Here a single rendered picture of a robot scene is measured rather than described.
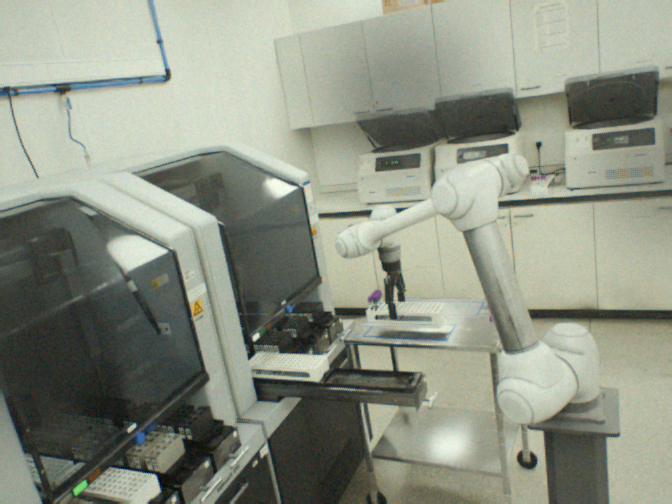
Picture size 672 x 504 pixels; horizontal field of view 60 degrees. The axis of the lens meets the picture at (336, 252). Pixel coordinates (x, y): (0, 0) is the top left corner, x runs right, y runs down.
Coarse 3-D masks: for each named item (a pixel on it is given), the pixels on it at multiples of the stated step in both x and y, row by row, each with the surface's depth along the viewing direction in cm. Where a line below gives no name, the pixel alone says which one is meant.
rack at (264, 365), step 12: (252, 360) 218; (264, 360) 217; (276, 360) 216; (288, 360) 213; (300, 360) 212; (312, 360) 210; (324, 360) 209; (252, 372) 215; (264, 372) 215; (276, 372) 218; (288, 372) 217; (300, 372) 215; (312, 372) 204
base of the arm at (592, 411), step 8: (600, 392) 187; (592, 400) 178; (600, 400) 182; (568, 408) 179; (576, 408) 178; (584, 408) 177; (592, 408) 178; (600, 408) 179; (552, 416) 180; (560, 416) 180; (568, 416) 179; (576, 416) 178; (584, 416) 177; (592, 416) 176; (600, 416) 176; (600, 424) 175
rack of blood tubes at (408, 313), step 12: (372, 312) 230; (384, 312) 228; (408, 312) 223; (420, 312) 221; (432, 312) 220; (444, 312) 225; (372, 324) 232; (384, 324) 230; (396, 324) 227; (408, 324) 225; (432, 324) 221
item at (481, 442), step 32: (448, 320) 235; (480, 320) 230; (352, 352) 234; (416, 416) 270; (448, 416) 266; (480, 416) 262; (384, 448) 251; (416, 448) 247; (448, 448) 243; (480, 448) 240; (512, 448) 238
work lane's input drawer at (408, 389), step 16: (336, 368) 212; (352, 368) 210; (256, 384) 214; (272, 384) 211; (288, 384) 208; (304, 384) 206; (320, 384) 203; (336, 384) 201; (352, 384) 198; (368, 384) 199; (384, 384) 198; (400, 384) 196; (416, 384) 192; (336, 400) 202; (352, 400) 199; (368, 400) 196; (384, 400) 194; (400, 400) 191; (416, 400) 190; (432, 400) 193
